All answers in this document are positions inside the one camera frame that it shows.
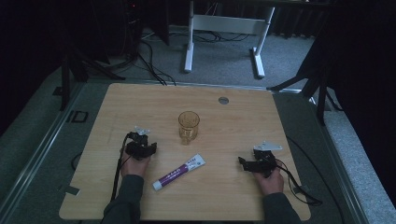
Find dark equipment rack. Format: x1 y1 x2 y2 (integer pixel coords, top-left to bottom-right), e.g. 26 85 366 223
89 0 145 63

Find black metal stand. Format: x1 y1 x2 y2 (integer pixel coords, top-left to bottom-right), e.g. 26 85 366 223
266 46 344 127
58 46 126 112

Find person's left hand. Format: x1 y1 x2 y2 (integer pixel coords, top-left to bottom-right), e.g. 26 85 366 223
120 148 152 179

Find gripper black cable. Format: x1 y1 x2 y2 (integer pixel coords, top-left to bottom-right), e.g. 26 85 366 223
275 158 323 207
109 132 134 202

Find looped black floor cable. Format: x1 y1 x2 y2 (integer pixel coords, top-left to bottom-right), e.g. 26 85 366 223
70 151 84 172

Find purple and white toothpaste tube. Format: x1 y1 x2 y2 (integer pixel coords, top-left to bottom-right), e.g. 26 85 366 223
151 153 207 191

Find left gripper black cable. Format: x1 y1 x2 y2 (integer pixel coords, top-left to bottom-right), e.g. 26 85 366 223
109 132 134 202

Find person's right hand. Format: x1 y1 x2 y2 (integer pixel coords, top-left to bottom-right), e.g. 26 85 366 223
253 167 285 196

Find grey tape piece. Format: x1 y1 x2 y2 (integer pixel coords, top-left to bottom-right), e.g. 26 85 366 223
58 184 81 197

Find amber glass cup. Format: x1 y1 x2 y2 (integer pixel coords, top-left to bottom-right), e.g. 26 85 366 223
177 110 201 146

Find long black floor cable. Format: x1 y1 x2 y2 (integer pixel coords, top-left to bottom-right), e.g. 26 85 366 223
285 135 347 224

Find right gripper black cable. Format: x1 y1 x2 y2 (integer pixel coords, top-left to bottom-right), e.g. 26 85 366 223
275 158 323 207

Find black floor cables bundle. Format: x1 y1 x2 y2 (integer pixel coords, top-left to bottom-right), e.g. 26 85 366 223
135 39 177 87

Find metal floor rail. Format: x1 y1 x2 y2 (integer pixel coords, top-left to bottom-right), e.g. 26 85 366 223
0 81 86 217
307 95 372 224

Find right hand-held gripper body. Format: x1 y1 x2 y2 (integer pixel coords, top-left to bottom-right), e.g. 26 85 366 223
252 141 284 179

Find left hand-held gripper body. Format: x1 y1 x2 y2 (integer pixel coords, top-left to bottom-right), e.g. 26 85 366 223
125 125 154 161

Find white desk frame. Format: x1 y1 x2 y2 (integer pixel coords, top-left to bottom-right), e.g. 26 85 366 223
183 0 276 79

